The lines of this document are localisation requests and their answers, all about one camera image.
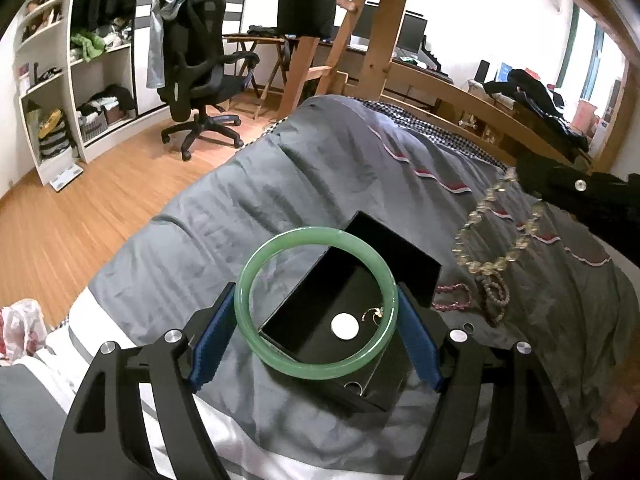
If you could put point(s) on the black jewelry box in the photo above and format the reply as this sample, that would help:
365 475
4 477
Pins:
400 255

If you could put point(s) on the green jade bangle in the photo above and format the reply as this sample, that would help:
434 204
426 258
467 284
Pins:
247 275

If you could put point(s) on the white bathroom scale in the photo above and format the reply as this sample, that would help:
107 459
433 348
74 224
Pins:
66 176

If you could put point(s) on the grey duvet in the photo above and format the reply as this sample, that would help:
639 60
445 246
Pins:
300 185

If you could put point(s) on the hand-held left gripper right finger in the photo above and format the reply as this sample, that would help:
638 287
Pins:
419 345

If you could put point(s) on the small gold pendant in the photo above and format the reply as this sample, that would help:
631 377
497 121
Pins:
373 314

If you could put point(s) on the wooden bed frame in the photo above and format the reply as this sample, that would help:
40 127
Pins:
450 95

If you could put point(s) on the light grey jacket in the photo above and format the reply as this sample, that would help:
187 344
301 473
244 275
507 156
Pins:
156 45

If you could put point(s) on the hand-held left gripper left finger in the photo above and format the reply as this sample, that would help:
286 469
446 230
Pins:
215 342

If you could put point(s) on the wooden ladder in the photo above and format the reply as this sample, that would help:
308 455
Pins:
345 35

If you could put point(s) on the black office chair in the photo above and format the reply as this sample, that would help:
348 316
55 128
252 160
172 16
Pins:
200 60

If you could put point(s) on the black clothing pile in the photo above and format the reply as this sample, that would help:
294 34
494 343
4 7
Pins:
545 95

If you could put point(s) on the red and white plastic bag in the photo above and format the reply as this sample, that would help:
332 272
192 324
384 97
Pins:
22 327

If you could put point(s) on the green cloth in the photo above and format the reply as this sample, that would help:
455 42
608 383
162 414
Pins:
90 45

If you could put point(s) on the checked bedsheet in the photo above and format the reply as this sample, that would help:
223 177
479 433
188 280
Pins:
450 132

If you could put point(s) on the black computer monitor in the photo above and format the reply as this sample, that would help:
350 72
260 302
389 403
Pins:
414 32
372 22

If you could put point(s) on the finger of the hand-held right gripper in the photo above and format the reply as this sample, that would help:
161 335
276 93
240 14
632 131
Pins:
595 205

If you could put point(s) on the white shelf unit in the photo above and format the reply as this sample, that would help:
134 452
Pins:
70 90

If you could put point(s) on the white round disc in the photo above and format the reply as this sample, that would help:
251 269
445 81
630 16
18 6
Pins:
345 326

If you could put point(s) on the wooden folding table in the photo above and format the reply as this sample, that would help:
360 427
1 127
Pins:
260 42

